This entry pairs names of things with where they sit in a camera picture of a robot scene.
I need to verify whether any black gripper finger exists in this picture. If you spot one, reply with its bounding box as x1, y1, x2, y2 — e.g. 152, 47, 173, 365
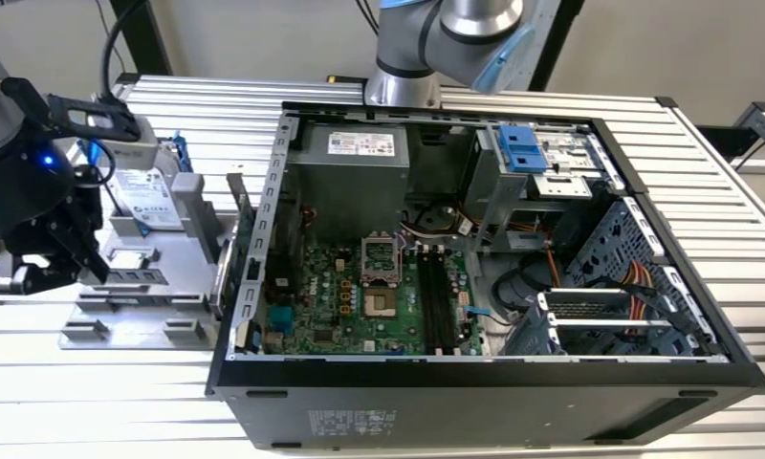
0, 251, 79, 296
44, 218, 112, 289

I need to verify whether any silver CPU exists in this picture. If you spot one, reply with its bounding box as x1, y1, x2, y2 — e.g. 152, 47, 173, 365
107, 251, 152, 270

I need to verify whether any hard disk in blue carrier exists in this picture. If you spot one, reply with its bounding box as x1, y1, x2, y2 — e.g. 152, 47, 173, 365
109, 131, 196, 239

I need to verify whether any grey parts rack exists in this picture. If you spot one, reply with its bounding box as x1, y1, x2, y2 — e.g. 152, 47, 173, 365
59, 171, 241, 353

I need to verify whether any green graphics card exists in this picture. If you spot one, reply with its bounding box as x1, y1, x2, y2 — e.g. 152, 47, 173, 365
208, 171, 260, 322

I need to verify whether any blue expansion slot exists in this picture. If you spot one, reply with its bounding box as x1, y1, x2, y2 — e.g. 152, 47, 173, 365
267, 306, 296, 335

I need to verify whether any grey power supply unit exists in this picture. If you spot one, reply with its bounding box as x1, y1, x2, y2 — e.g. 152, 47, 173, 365
286, 121, 414, 240

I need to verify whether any metal socket cover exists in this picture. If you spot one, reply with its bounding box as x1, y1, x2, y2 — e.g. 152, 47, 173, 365
360, 229, 403, 288

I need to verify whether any CPU socket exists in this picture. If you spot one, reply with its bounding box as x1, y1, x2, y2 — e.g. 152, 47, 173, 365
362, 285, 402, 320

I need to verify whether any green motherboard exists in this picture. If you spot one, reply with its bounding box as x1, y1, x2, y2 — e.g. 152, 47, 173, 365
260, 238, 486, 358

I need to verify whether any black round cooler fan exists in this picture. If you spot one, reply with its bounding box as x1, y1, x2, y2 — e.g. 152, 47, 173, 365
407, 205, 462, 236

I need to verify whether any black open PC case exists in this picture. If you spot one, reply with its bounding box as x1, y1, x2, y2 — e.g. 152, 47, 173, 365
203, 98, 765, 450

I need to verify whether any silver drive bay cage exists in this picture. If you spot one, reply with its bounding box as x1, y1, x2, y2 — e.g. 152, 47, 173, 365
471, 121, 614, 250

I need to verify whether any silver disk bay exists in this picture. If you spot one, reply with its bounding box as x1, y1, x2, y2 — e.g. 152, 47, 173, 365
503, 286, 703, 358

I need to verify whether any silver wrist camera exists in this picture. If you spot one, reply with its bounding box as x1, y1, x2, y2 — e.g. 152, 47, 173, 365
104, 117, 161, 169

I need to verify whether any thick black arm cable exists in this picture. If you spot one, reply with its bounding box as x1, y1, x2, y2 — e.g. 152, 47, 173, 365
100, 0, 152, 104

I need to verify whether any black frame post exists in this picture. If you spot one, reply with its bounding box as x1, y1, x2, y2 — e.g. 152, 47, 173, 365
526, 0, 587, 93
111, 0, 173, 77

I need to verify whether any black looped wire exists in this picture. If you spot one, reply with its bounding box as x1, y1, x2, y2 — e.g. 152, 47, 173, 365
492, 267, 544, 327

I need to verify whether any blue plastic drive bracket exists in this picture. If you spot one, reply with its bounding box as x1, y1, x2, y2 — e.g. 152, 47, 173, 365
496, 122, 544, 174

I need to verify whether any thin orange wire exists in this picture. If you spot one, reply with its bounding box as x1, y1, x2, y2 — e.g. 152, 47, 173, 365
544, 240, 562, 289

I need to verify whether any orange yellow wire bundle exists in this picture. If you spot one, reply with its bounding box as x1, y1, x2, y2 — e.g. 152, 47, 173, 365
623, 260, 658, 322

